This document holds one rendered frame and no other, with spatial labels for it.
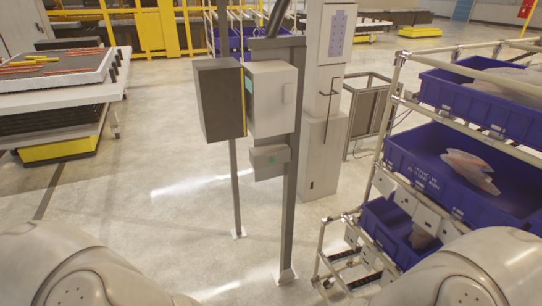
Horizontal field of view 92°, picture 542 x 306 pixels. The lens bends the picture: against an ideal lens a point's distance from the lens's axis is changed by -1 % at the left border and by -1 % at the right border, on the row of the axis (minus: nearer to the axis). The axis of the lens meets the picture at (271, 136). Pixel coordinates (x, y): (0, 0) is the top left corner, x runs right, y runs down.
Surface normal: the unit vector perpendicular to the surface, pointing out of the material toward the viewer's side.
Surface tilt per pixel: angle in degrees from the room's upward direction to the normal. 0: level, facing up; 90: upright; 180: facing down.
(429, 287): 52
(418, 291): 58
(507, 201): 4
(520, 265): 17
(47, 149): 90
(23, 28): 90
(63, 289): 26
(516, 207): 4
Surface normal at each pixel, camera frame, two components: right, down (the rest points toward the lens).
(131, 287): 0.87, -0.50
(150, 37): 0.38, 0.46
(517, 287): 0.07, -0.42
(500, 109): -0.90, 0.31
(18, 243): -0.11, -0.82
